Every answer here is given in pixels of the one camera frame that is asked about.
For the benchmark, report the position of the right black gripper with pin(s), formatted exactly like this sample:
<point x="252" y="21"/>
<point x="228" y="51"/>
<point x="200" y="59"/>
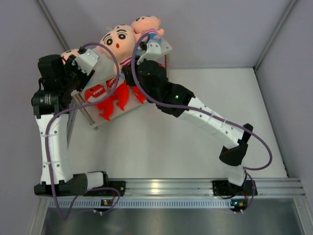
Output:
<point x="126" y="72"/>

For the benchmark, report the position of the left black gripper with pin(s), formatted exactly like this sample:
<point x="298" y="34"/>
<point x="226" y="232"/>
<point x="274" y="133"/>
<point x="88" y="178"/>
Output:
<point x="84" y="77"/>

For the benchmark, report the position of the boy doll plush striped shirt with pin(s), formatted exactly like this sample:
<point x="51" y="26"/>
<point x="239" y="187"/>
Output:
<point x="147" y="24"/>
<point x="123" y="28"/>
<point x="121" y="44"/>
<point x="66" y="56"/>

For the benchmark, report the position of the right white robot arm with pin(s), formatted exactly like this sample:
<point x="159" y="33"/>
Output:
<point x="176" y="100"/>

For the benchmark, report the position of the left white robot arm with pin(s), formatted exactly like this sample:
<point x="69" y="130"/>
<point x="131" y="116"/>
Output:
<point x="59" y="78"/>

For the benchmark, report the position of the white two-tier wooden shelf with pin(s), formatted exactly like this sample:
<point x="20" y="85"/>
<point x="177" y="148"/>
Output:
<point x="96" y="90"/>

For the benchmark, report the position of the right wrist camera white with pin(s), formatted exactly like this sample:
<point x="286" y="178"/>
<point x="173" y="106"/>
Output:
<point x="153" y="52"/>

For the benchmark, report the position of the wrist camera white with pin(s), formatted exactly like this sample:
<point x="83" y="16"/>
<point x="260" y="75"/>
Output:
<point x="153" y="52"/>
<point x="87" y="61"/>

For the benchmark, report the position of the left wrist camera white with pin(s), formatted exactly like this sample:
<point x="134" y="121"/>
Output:
<point x="87" y="61"/>

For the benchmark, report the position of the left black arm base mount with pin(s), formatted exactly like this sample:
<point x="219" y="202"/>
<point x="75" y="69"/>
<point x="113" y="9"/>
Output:
<point x="118" y="185"/>

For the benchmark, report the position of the slotted cable duct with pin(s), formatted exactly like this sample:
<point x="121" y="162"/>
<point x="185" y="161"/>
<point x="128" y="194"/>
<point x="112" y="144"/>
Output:
<point x="145" y="203"/>

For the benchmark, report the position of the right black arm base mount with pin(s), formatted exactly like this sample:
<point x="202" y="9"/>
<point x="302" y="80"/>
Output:
<point x="226" y="190"/>

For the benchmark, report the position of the aluminium front rail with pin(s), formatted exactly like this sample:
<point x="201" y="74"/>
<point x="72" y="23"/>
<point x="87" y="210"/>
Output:
<point x="200" y="188"/>

